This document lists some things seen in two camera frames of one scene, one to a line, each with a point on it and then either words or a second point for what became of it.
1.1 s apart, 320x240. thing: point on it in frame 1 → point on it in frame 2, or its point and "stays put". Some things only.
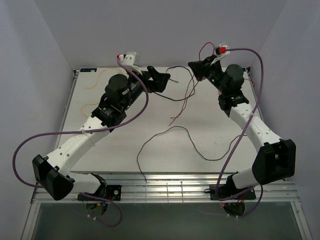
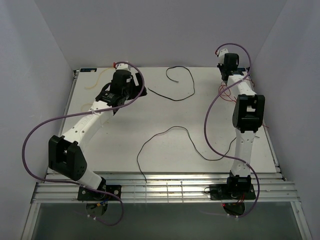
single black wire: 192,141 stays put
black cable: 176,81 stays put
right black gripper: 200,69 → 220,67
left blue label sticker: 87,69 stays put
